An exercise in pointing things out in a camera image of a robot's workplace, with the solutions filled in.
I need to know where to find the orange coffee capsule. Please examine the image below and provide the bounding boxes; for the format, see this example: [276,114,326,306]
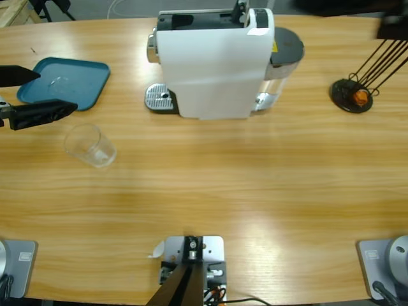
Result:
[353,89,369,106]

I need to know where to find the white capsule coffee machine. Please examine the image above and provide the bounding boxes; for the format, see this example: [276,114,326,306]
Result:
[146,8,275,121]

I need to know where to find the black chair legs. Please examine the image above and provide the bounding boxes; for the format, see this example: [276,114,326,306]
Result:
[30,0,77,22]

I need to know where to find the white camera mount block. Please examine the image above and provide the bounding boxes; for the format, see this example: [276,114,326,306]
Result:
[159,235,228,306]

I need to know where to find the white paper tag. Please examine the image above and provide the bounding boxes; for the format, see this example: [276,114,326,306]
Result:
[146,240,166,259]

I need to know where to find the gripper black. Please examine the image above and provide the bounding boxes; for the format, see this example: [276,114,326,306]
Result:
[293,0,408,41]
[0,64,79,131]

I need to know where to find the dark camera mount post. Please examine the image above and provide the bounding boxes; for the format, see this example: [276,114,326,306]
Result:
[147,235,205,306]

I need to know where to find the clear water tank grey lid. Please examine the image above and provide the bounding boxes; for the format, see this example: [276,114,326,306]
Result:
[251,27,305,114]

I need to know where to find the orange and white wire bundle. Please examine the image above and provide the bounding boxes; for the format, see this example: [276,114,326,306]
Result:
[203,285,228,303]

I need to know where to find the black wire capsule holder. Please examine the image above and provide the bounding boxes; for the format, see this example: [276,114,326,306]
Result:
[330,38,408,114]

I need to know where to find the black base cable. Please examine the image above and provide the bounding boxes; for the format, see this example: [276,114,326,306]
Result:
[0,274,14,299]
[372,280,401,306]

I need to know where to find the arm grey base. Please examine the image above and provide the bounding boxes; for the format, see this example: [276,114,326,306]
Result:
[0,238,39,299]
[356,235,408,300]

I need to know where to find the silver coffee machine lever lid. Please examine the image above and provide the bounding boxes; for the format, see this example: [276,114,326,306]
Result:
[231,0,250,26]

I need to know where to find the clear drinking glass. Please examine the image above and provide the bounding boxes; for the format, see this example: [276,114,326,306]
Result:
[62,123,118,169]

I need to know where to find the white cable on floor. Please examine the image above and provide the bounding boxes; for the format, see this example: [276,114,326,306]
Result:
[106,0,128,18]

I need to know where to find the black cable at mount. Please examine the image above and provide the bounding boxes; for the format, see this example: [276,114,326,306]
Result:
[222,298,272,306]

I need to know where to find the teal plastic tray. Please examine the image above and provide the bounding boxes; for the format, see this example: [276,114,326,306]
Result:
[16,57,112,112]

